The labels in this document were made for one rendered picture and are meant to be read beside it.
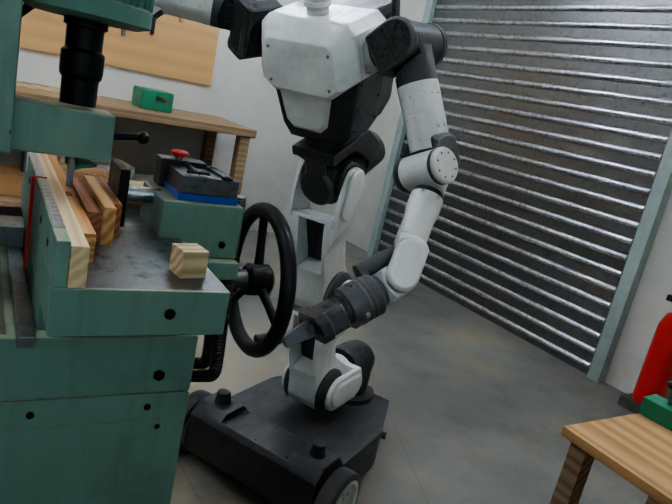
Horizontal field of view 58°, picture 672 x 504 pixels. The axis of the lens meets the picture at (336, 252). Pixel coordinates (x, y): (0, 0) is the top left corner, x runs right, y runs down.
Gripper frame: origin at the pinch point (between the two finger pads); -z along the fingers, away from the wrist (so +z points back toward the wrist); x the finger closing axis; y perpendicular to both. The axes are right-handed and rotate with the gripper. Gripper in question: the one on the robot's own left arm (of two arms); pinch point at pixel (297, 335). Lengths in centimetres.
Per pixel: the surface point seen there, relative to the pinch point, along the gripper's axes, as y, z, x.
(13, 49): 58, -23, -19
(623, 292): -105, 197, 127
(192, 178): 34.5, -7.7, -11.3
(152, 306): 22.6, -22.2, -32.9
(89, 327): 24, -30, -33
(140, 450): 1.7, -32.1, -17.9
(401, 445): -84, 38, 85
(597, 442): -57, 54, -3
